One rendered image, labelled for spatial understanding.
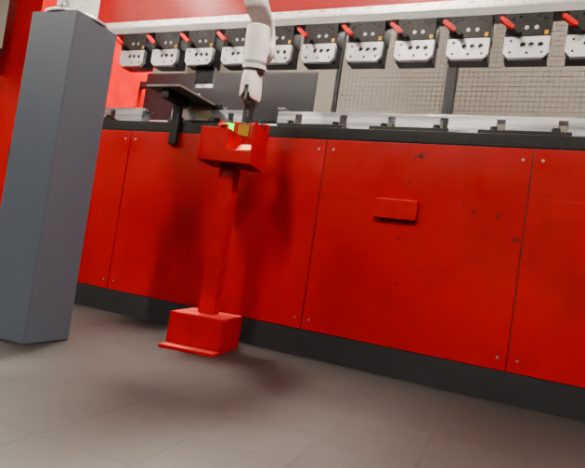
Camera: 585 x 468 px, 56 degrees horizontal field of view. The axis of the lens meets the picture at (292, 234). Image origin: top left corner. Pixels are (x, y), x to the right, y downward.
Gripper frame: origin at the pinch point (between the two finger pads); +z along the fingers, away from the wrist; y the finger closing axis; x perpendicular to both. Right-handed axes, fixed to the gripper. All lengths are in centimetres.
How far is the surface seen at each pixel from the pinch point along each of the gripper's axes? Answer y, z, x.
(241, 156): 6.6, 15.4, 1.9
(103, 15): -59, -54, -110
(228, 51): -44, -34, -31
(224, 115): -43, -6, -29
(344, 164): -19.1, 12.8, 32.6
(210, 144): 6.8, 12.2, -10.5
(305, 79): -97, -36, -10
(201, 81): -49, -22, -45
